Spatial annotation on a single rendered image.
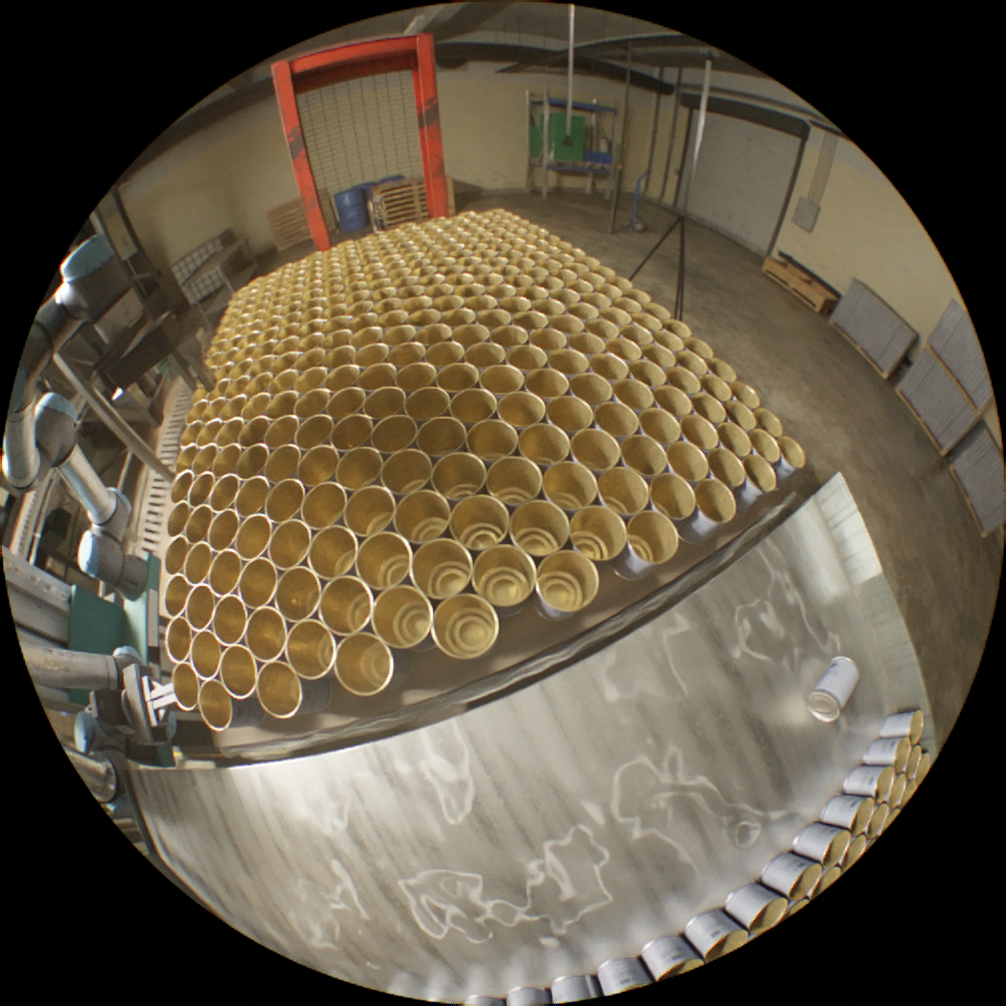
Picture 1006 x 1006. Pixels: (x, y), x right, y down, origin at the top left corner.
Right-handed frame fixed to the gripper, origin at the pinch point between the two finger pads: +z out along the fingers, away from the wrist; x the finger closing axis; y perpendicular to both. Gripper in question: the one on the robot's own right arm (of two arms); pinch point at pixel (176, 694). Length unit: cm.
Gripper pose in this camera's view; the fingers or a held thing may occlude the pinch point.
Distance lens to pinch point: 62.3
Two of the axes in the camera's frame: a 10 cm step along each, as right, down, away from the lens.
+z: 8.8, -4.2, 2.1
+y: 0.1, 4.6, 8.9
